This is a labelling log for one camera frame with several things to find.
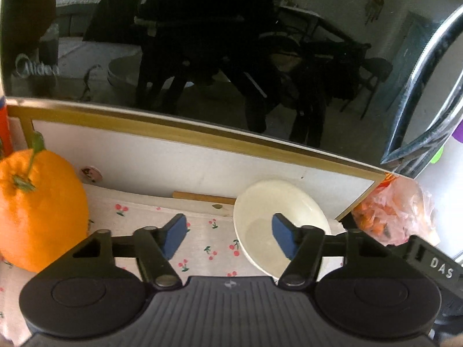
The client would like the large orange on table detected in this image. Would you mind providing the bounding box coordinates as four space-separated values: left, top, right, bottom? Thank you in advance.
1 132 89 273

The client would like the white wooden microwave stand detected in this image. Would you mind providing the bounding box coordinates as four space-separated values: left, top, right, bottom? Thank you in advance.
7 98 386 219

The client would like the black microwave oven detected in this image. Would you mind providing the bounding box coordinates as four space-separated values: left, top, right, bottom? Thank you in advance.
1 0 462 178

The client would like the cherry print tablecloth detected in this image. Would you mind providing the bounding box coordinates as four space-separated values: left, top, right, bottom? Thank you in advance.
1 185 262 346

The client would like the cream bowl front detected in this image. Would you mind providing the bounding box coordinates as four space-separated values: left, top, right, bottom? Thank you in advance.
233 179 332 280

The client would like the plastic bag of tangerines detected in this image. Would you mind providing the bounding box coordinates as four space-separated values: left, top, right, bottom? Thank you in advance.
352 175 440 246

